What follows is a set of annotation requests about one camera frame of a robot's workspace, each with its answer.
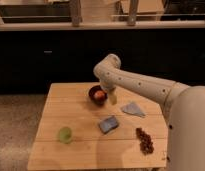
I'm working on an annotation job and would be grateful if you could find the red orange apple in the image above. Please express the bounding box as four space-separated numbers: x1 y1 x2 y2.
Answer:
94 90 105 100

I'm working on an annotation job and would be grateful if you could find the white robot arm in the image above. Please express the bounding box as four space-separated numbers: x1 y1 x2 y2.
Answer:
93 54 205 171

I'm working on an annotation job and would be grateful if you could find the wooden shelf rail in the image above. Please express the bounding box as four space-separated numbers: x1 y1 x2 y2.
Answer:
0 0 205 31

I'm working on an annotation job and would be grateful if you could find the green plastic cup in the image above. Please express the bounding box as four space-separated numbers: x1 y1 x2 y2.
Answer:
57 127 72 144

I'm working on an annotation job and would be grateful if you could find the wooden table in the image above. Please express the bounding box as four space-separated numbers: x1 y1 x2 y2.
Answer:
27 83 167 171

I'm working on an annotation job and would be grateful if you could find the dark counter cabinet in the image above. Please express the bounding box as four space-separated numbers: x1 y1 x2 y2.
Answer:
0 29 205 94

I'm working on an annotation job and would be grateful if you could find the dark grape bunch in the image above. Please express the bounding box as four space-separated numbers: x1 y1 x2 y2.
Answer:
136 128 154 155

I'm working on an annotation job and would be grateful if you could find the blue sponge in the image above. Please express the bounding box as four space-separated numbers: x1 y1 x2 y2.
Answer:
99 116 119 134

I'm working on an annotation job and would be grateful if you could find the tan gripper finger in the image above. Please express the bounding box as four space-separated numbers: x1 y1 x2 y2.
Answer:
108 90 117 105

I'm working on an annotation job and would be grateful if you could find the dark round bowl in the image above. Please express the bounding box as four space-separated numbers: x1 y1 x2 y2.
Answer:
88 85 107 105

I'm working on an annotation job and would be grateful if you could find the grey blue cloth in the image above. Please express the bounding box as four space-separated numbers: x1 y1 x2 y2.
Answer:
121 102 145 117

